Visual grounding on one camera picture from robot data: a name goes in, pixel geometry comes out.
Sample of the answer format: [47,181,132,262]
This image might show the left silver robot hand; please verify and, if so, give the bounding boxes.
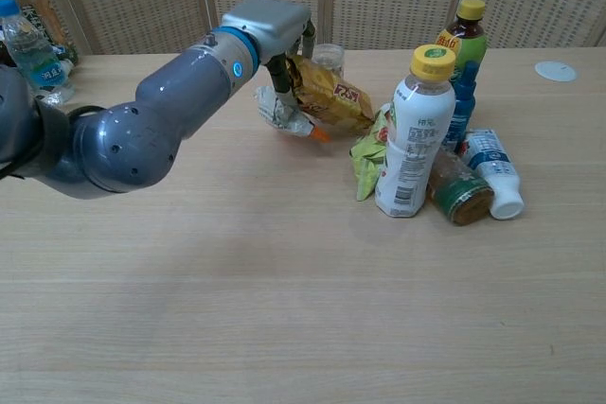
[219,0,317,117]

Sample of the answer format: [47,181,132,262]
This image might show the yellow snack package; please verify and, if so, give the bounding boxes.
[252,54,379,144]

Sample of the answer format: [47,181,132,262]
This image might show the clear jar of nuts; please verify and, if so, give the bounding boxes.
[312,43,347,79]

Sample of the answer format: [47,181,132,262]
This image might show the green crumpled snack bag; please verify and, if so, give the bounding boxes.
[348,102,395,202]

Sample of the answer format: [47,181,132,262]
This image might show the white bottle with yellow cap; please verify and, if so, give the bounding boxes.
[374,44,457,220]

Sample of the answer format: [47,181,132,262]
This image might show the green bottle with yellow cap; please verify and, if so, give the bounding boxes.
[435,0,490,94]

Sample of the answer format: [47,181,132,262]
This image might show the blue sports drink bottle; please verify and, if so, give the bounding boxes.
[439,60,477,155]

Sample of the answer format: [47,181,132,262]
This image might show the large tea bottle white cap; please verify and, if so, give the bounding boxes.
[0,0,80,65]

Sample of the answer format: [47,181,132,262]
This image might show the clear water bottle blue cap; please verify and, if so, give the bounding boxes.
[0,0,77,103]

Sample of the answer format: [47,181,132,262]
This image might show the brown bottle with green label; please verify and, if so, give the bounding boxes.
[425,145,495,227]

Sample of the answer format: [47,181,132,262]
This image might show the white bottle with blue label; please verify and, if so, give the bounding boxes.
[460,128,526,221]

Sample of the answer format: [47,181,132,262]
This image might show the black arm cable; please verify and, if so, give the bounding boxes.
[0,103,104,184]

